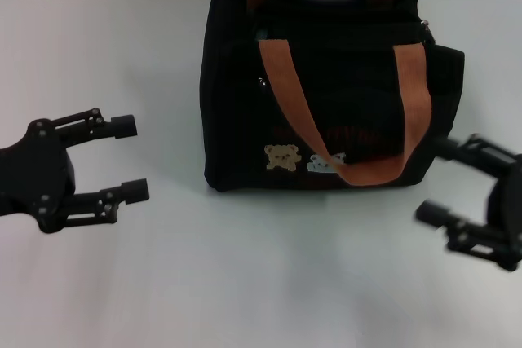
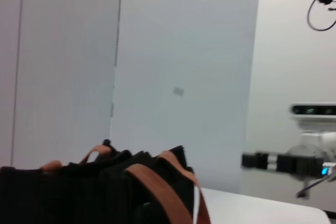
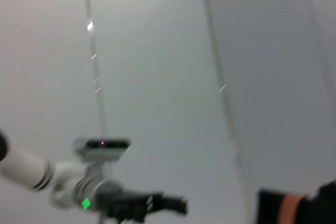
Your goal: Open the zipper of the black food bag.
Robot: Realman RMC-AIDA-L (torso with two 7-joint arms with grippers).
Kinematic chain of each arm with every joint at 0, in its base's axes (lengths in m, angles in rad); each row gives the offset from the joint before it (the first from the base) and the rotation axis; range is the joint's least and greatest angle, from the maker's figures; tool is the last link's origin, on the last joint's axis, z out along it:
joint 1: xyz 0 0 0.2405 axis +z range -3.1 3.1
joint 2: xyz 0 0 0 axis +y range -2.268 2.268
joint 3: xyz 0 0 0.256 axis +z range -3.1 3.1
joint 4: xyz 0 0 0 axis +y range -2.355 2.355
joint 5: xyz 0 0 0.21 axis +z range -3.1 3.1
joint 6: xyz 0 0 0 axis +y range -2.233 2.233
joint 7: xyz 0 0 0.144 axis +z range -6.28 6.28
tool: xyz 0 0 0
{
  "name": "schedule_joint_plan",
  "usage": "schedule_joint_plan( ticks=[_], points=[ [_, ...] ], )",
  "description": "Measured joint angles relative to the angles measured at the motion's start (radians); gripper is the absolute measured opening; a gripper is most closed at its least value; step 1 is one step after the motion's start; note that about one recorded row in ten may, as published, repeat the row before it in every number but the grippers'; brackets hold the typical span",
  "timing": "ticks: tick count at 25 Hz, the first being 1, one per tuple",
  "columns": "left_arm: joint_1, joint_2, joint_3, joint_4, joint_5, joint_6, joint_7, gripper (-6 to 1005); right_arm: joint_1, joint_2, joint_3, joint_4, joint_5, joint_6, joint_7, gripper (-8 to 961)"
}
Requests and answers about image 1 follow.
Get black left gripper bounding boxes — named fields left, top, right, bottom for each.
left=0, top=107, right=151, bottom=236

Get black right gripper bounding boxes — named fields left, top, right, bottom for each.
left=414, top=133, right=522, bottom=272

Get black food bag brown straps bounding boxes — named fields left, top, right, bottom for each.
left=201, top=0, right=467, bottom=193

